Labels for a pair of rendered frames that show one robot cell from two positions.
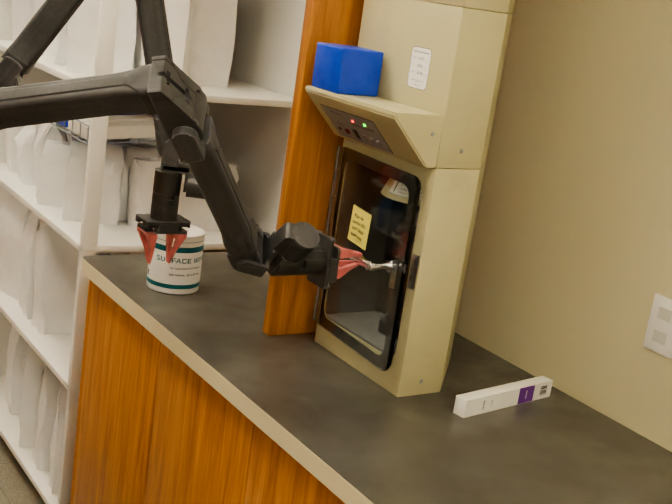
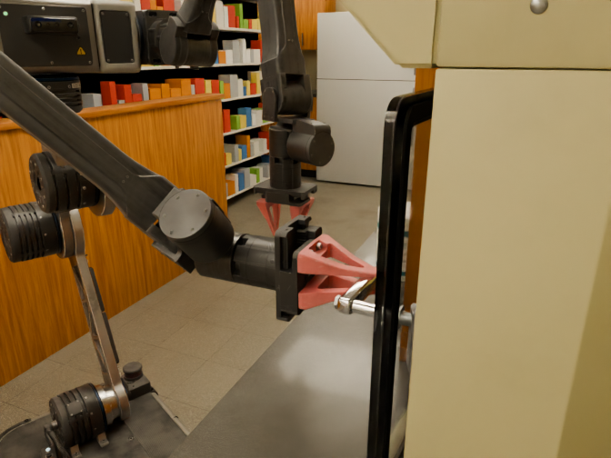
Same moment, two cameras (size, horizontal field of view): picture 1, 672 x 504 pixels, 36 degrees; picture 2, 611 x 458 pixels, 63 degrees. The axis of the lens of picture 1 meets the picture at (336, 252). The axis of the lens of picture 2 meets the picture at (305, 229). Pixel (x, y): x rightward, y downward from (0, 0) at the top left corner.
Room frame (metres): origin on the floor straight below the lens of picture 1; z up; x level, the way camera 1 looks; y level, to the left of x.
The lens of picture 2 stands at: (1.71, -0.41, 1.42)
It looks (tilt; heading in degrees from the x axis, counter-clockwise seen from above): 20 degrees down; 59
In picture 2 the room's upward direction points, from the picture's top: straight up
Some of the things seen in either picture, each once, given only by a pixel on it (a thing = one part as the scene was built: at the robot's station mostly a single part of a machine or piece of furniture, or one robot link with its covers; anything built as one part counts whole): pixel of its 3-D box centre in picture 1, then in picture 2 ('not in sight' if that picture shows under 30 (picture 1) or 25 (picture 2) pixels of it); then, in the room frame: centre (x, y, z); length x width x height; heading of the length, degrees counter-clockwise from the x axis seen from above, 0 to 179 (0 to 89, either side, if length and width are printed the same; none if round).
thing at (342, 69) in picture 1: (347, 69); not in sight; (2.13, 0.03, 1.56); 0.10 x 0.10 x 0.09; 35
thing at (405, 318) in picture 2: not in sight; (408, 336); (1.98, -0.12, 1.18); 0.02 x 0.02 x 0.06; 31
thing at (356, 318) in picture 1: (363, 255); (426, 280); (2.07, -0.06, 1.19); 0.30 x 0.01 x 0.40; 31
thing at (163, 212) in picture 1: (164, 209); (285, 175); (2.14, 0.37, 1.21); 0.10 x 0.07 x 0.07; 125
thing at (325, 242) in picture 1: (310, 259); (273, 263); (1.94, 0.05, 1.20); 0.07 x 0.07 x 0.10; 35
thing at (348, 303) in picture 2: (369, 261); (376, 293); (1.99, -0.07, 1.20); 0.10 x 0.05 x 0.03; 31
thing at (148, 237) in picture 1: (156, 242); (281, 212); (2.13, 0.38, 1.14); 0.07 x 0.07 x 0.09; 35
